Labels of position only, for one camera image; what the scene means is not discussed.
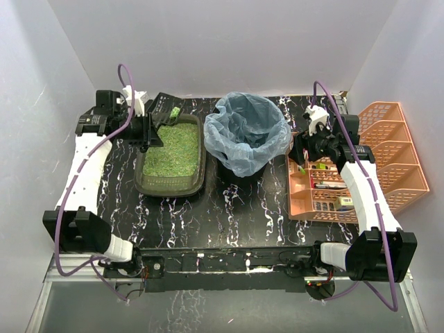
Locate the orange file rack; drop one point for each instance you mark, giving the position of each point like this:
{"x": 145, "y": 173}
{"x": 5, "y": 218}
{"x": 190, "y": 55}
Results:
{"x": 384, "y": 129}

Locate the blue plastic bag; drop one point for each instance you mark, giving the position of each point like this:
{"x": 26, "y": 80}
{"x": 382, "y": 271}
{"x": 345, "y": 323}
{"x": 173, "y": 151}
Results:
{"x": 246, "y": 132}

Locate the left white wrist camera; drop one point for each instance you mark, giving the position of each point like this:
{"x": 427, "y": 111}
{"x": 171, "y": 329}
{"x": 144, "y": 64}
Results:
{"x": 137, "y": 98}

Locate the green litter pellets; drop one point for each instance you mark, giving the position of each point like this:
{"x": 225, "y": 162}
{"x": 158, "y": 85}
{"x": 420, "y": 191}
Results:
{"x": 179, "y": 155}

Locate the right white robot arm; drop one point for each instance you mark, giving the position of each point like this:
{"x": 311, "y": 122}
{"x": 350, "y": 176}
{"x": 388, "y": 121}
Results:
{"x": 383, "y": 251}

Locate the dark green litter box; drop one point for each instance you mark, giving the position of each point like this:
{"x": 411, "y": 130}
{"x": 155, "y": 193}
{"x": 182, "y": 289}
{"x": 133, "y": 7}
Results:
{"x": 173, "y": 186}

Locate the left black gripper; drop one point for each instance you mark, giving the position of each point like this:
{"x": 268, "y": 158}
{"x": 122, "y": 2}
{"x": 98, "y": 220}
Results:
{"x": 148, "y": 125}

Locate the black litter scoop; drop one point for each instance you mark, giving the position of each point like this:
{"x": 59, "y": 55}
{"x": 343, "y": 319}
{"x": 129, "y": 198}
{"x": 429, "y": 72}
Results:
{"x": 165, "y": 109}

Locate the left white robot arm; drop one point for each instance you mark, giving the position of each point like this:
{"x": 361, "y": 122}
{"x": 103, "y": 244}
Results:
{"x": 74, "y": 224}

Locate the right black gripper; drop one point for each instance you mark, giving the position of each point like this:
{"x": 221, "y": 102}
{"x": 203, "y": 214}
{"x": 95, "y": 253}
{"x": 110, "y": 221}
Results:
{"x": 302, "y": 149}

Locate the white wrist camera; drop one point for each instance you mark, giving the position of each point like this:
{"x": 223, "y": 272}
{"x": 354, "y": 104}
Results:
{"x": 137, "y": 98}
{"x": 316, "y": 115}

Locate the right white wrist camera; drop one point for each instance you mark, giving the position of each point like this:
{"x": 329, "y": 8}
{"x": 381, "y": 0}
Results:
{"x": 316, "y": 115}

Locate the orange desk organizer tray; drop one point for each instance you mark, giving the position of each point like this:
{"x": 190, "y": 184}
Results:
{"x": 313, "y": 190}

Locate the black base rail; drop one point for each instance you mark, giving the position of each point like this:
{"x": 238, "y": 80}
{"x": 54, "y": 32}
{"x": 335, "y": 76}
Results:
{"x": 295, "y": 269}

